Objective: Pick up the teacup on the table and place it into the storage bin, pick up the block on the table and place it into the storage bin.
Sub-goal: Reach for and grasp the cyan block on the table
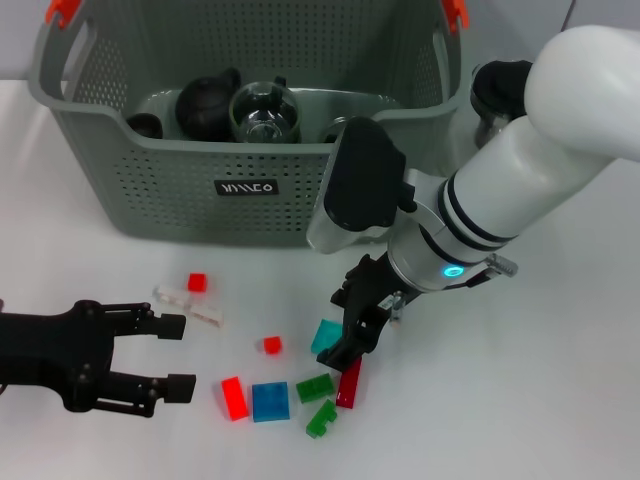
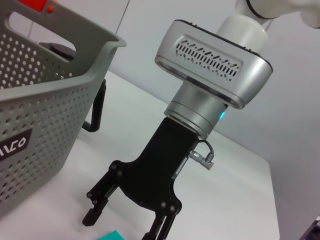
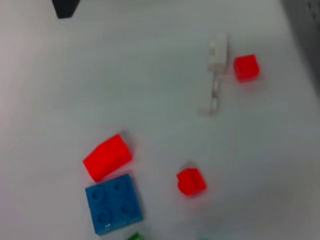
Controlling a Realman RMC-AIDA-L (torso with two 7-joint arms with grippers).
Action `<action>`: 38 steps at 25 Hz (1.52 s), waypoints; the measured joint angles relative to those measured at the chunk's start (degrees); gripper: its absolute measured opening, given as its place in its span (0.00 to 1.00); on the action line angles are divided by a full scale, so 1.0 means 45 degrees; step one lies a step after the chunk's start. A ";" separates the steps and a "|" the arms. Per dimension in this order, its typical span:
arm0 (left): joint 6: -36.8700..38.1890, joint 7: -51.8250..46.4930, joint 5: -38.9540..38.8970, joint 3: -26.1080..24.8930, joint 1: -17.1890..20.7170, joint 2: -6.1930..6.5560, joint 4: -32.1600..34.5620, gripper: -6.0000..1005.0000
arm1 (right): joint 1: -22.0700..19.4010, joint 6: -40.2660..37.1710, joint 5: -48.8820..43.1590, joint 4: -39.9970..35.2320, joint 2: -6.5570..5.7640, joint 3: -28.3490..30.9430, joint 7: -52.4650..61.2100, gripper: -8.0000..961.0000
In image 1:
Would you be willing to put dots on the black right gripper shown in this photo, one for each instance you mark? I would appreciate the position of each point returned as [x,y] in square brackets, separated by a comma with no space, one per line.
[375,285]

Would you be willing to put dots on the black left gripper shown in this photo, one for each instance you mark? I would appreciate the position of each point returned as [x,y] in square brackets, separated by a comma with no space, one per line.
[45,350]

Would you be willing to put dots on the teal square brick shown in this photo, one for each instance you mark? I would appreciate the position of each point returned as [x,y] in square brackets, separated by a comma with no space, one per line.
[327,335]

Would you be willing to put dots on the dark red long brick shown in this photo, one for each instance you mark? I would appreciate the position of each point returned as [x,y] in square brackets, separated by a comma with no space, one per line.
[349,387]

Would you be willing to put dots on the glass teacup black sleeve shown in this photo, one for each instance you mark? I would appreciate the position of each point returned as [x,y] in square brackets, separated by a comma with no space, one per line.
[332,131]
[265,112]

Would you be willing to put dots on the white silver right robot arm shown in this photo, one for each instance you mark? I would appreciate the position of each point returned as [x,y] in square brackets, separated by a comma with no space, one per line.
[525,175]

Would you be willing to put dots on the grey perforated storage bin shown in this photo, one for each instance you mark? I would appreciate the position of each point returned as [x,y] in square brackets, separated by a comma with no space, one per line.
[200,210]

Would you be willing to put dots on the white toy brick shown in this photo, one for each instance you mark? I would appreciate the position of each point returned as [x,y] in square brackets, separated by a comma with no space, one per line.
[207,316]
[170,295]

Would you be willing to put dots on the bright red rectangular brick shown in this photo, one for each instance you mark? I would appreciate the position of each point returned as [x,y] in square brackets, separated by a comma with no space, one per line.
[235,400]

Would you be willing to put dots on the green rectangular brick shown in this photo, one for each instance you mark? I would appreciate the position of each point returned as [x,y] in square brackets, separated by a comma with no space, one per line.
[315,387]

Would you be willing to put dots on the small red cube brick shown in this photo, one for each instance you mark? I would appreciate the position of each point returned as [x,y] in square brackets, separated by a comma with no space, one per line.
[272,345]
[196,282]

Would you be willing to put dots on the blue square brick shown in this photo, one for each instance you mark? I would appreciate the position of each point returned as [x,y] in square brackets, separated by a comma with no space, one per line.
[270,402]

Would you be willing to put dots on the green L-shaped brick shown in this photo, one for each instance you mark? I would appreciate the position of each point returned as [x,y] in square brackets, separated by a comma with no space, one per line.
[320,422]

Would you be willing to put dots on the small black clay cup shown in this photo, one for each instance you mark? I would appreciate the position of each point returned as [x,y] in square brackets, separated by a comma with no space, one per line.
[144,125]

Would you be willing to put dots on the black clay teapot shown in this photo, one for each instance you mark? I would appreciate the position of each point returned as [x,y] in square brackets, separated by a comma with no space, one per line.
[205,105]

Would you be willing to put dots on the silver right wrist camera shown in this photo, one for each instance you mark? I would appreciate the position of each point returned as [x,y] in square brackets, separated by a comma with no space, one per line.
[360,175]

